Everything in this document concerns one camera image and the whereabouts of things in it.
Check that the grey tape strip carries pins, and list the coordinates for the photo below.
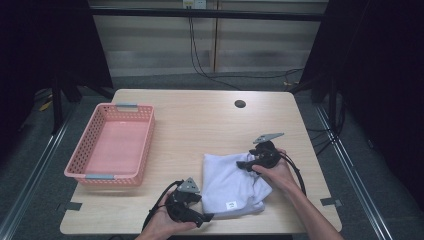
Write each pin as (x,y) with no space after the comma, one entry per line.
(73,206)
(331,202)

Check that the black curtain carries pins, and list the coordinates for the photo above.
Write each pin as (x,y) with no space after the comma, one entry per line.
(43,50)
(383,83)

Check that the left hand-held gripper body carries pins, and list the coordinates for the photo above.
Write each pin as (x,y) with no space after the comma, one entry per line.
(178,206)

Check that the person's left hand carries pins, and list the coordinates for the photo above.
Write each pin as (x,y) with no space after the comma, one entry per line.
(165,225)

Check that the white wall outlet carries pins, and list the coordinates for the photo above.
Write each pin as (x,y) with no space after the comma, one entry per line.
(194,3)

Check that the metal floor rail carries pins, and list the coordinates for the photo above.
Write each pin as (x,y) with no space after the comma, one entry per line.
(33,173)
(353,180)

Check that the white printed cloth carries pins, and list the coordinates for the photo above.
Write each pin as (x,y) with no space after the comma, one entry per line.
(226,186)

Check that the person's right hand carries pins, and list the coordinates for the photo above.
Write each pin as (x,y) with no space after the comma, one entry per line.
(278,176)

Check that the black horizontal bar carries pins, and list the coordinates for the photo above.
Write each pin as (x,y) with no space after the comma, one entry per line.
(150,12)

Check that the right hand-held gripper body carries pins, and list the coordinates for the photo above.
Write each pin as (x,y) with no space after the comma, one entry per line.
(266,155)

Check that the yellow floor object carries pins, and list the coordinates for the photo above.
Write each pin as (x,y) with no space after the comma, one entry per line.
(45,106)

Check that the black stand post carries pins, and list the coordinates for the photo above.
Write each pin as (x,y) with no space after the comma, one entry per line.
(332,106)
(57,110)

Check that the pink plastic basket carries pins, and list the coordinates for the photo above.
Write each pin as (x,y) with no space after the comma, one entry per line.
(116,146)

